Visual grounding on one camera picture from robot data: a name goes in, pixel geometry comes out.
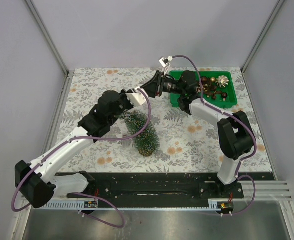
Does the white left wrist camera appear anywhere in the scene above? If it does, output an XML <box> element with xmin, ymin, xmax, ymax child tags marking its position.
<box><xmin>126</xmin><ymin>87</ymin><xmax>148</xmax><ymax>107</ymax></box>

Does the white slotted cable duct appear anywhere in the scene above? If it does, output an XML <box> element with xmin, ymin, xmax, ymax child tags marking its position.
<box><xmin>40</xmin><ymin>200</ymin><xmax>98</xmax><ymax>211</ymax></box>

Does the brown bauble in tray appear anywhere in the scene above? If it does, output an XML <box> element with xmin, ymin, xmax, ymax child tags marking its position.
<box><xmin>201</xmin><ymin>76</ymin><xmax>208</xmax><ymax>85</ymax></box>

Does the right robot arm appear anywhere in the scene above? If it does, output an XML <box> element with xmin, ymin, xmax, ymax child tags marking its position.
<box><xmin>138</xmin><ymin>70</ymin><xmax>256</xmax><ymax>198</ymax></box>

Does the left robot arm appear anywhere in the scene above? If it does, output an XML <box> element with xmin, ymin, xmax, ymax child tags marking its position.
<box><xmin>11</xmin><ymin>87</ymin><xmax>150</xmax><ymax>212</ymax></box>

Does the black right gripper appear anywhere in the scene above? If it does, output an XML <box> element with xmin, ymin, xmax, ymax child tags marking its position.
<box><xmin>140</xmin><ymin>71</ymin><xmax>184</xmax><ymax>99</ymax></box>

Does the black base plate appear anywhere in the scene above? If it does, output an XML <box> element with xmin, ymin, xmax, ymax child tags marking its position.
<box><xmin>66</xmin><ymin>171</ymin><xmax>245</xmax><ymax>210</ymax></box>

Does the small green christmas tree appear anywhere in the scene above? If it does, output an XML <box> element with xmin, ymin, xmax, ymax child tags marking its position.
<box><xmin>118</xmin><ymin>110</ymin><xmax>160</xmax><ymax>157</ymax></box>

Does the small dark bauble right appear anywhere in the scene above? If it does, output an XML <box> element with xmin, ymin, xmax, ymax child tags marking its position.
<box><xmin>221</xmin><ymin>92</ymin><xmax>228</xmax><ymax>99</ymax></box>

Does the green plastic tray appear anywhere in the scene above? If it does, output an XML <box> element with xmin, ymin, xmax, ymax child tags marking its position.
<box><xmin>168</xmin><ymin>70</ymin><xmax>238</xmax><ymax>109</ymax></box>

